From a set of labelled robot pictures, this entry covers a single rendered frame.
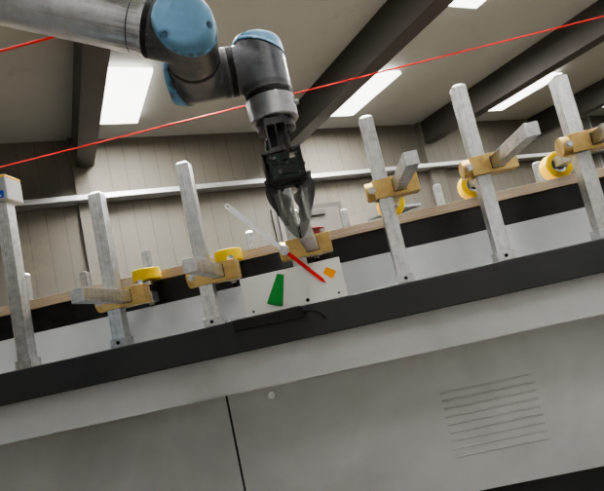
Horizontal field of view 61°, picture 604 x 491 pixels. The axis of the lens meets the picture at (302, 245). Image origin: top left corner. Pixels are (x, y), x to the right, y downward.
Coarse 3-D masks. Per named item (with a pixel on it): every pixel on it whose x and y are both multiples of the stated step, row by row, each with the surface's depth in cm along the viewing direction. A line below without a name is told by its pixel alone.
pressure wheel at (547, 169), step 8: (552, 152) 150; (544, 160) 151; (552, 160) 149; (544, 168) 151; (552, 168) 149; (560, 168) 149; (568, 168) 149; (544, 176) 153; (552, 176) 150; (560, 176) 149
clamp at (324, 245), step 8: (328, 232) 129; (288, 240) 130; (296, 240) 130; (320, 240) 129; (328, 240) 129; (296, 248) 130; (304, 248) 129; (320, 248) 129; (328, 248) 129; (288, 256) 130; (296, 256) 129; (304, 256) 130
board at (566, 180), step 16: (496, 192) 148; (512, 192) 148; (528, 192) 148; (432, 208) 149; (448, 208) 149; (464, 208) 149; (368, 224) 150; (256, 256) 152; (176, 272) 154; (32, 304) 156; (48, 304) 156
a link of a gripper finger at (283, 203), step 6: (276, 198) 93; (282, 198) 91; (288, 198) 93; (282, 204) 89; (288, 204) 92; (282, 210) 92; (288, 210) 92; (282, 216) 92; (288, 216) 92; (288, 222) 91; (294, 222) 93; (288, 228) 92; (294, 228) 92; (294, 234) 92
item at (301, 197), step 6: (300, 186) 91; (300, 192) 91; (306, 192) 93; (294, 198) 93; (300, 198) 92; (306, 198) 92; (300, 204) 92; (306, 204) 92; (300, 210) 92; (306, 210) 91; (300, 216) 92; (306, 216) 90; (300, 222) 92; (306, 222) 92; (300, 228) 92; (306, 228) 92; (300, 234) 92
